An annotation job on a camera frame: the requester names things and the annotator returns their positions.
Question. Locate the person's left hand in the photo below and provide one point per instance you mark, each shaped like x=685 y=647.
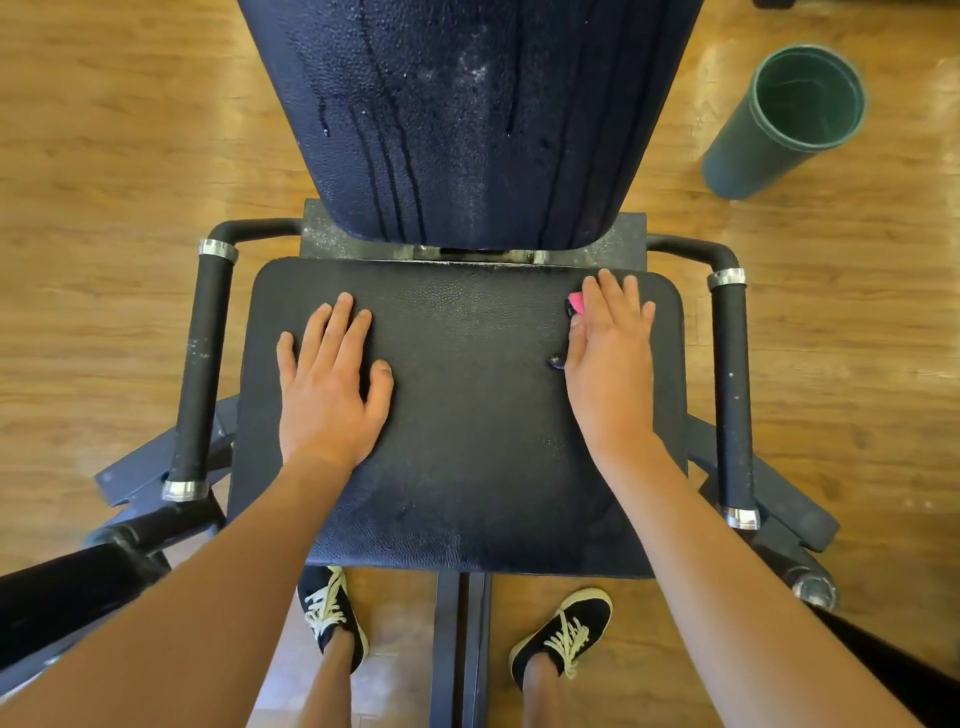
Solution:
x=327 y=393

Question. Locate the person's right hand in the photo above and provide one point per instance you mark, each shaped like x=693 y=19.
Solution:
x=612 y=368

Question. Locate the pink cleaning cloth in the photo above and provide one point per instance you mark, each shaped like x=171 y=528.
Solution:
x=575 y=303

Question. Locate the person's right forearm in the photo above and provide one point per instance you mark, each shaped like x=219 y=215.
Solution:
x=750 y=615

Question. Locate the person's left forearm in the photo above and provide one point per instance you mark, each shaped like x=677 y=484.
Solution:
x=180 y=615

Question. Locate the person's left black shoe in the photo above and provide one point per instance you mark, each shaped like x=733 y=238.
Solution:
x=330 y=612

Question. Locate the person's black shoe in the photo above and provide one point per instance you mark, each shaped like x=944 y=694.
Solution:
x=330 y=612
x=563 y=630

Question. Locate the person's right black shoe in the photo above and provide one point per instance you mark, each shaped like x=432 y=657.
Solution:
x=563 y=630

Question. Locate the person's left leg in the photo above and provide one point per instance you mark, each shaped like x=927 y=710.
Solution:
x=327 y=690

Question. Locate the person's leg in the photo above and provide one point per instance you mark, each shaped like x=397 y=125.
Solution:
x=327 y=690
x=543 y=702

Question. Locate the person's right leg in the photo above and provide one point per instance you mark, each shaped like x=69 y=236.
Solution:
x=543 y=702

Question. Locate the dark green plastic bucket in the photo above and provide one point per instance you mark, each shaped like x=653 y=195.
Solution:
x=780 y=128

